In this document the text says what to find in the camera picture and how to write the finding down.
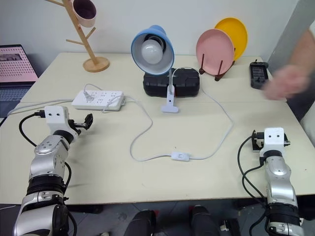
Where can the pink plate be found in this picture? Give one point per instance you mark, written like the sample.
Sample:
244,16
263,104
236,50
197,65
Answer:
214,49

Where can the wooden mug tree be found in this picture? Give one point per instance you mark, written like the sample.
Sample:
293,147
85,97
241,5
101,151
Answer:
96,65

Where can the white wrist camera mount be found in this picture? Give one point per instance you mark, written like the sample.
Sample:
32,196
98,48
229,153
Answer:
273,142
55,118

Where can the black rectangular device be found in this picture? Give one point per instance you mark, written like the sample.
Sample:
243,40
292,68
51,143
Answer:
257,73

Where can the dark wooden plate rack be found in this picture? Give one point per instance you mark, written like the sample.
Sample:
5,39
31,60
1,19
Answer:
218,78

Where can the blue desk lamp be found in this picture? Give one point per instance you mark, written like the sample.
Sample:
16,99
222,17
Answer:
152,29

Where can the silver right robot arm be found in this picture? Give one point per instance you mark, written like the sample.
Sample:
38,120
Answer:
278,172

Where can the dark rounded shape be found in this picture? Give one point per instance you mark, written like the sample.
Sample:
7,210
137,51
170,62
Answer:
205,221
140,223

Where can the person's bare forearm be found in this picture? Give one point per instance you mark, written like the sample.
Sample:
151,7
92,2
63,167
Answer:
304,46

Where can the white light bulb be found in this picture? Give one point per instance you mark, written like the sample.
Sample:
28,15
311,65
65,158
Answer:
151,52

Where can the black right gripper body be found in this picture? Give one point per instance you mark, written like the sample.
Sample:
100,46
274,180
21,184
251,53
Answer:
256,145

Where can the black plastic case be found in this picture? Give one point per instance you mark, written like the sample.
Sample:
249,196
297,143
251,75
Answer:
187,83

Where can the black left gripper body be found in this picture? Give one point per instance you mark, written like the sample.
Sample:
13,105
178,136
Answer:
78,124

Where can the pink mug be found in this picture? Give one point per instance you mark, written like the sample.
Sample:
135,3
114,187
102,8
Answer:
85,14

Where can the white power strip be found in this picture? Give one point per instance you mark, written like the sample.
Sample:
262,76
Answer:
108,98

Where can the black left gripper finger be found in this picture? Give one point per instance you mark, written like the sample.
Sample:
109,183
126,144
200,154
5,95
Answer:
89,118
87,125

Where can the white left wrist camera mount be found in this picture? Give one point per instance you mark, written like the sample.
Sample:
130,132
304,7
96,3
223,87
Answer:
55,118

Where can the person's bare hand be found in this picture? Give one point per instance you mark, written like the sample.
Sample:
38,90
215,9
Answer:
285,82

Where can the laptop with pink screen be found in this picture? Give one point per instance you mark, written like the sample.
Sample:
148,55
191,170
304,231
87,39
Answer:
14,64

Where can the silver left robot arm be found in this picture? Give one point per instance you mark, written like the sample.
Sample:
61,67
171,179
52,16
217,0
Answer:
46,152

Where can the yellow plate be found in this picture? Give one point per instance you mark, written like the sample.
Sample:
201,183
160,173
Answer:
236,29

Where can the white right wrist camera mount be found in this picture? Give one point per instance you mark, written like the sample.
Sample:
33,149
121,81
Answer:
273,142

